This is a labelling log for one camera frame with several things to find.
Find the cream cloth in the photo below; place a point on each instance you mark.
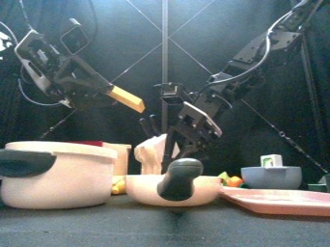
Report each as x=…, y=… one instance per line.
x=149, y=156

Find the dark green cup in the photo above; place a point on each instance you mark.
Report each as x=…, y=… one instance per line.
x=318, y=187

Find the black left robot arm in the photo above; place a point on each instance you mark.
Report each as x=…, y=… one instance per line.
x=30, y=53

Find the wooden drawer box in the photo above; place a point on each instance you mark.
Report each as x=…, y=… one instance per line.
x=120, y=159

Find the orange toy fruit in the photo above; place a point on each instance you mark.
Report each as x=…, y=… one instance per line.
x=235, y=182

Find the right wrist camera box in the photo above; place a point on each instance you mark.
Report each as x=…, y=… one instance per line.
x=171, y=94

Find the white and green block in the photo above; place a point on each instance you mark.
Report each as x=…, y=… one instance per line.
x=271, y=160

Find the green toy food piece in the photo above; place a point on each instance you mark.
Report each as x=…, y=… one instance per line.
x=223, y=177

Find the vertical metal frame pole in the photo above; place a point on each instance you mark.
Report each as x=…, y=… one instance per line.
x=164, y=48

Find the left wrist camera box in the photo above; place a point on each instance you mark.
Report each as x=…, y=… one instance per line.
x=74, y=39

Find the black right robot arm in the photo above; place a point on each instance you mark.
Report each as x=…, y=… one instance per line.
x=257, y=51

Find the pink plastic tray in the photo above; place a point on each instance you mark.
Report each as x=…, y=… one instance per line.
x=279, y=201

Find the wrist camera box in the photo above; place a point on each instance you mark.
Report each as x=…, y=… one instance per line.
x=74, y=39
x=171, y=94

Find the grey bowl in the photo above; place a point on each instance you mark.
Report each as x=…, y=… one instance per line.
x=271, y=178

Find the red flat toy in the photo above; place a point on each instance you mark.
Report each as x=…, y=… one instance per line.
x=88, y=143

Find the yellow toy food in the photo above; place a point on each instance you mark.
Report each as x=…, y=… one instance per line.
x=117, y=186

